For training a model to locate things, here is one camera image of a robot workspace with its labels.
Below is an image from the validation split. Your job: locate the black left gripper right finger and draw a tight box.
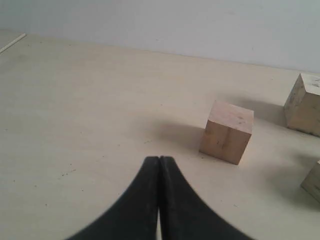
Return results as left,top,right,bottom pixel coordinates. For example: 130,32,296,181
159,156,247,240

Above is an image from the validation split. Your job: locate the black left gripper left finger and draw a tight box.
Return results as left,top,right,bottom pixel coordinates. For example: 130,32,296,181
69,156,160,240

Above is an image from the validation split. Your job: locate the second largest wooden cube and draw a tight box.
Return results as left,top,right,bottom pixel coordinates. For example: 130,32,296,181
199,100,254,165

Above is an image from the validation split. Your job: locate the third largest wooden cube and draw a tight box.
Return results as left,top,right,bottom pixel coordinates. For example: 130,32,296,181
300,160,320,203

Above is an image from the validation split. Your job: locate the white strip at table edge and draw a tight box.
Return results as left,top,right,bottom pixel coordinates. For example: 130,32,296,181
0,33,27,54

